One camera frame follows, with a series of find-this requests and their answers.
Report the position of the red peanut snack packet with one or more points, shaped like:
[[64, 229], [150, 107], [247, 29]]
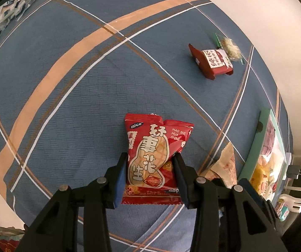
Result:
[[150, 149]]

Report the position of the yellow snack packet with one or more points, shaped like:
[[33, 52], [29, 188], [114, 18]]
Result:
[[260, 177]]

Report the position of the blue white plastic packet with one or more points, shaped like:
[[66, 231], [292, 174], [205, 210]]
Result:
[[8, 8]]

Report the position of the blue plaid bed sheet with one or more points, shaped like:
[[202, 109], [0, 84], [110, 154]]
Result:
[[87, 84]]

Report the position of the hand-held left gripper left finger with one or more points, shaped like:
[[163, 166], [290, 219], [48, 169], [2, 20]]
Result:
[[118, 186]]

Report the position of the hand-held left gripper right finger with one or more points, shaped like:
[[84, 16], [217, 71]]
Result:
[[180, 183]]

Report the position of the black power adapter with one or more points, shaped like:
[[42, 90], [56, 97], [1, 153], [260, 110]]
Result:
[[293, 172]]

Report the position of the pink snack packet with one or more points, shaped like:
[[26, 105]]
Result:
[[268, 141]]

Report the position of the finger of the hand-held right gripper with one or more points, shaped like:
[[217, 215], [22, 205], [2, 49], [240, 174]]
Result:
[[255, 191]]

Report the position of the red patterned bag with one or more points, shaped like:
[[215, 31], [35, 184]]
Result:
[[7, 239]]

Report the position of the pile of assorted packets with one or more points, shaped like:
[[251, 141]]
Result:
[[283, 210]]

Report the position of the white plastic object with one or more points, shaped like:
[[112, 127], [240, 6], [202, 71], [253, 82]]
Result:
[[293, 202]]

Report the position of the green storage tray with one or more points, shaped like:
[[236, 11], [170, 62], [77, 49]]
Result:
[[255, 141]]

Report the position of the clear rice crispy packet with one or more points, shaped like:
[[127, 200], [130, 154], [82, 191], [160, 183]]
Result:
[[230, 48]]

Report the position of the small red snack box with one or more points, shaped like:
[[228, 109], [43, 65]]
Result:
[[213, 65]]

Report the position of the orange tan snack packet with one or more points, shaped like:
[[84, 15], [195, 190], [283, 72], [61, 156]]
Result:
[[226, 165]]

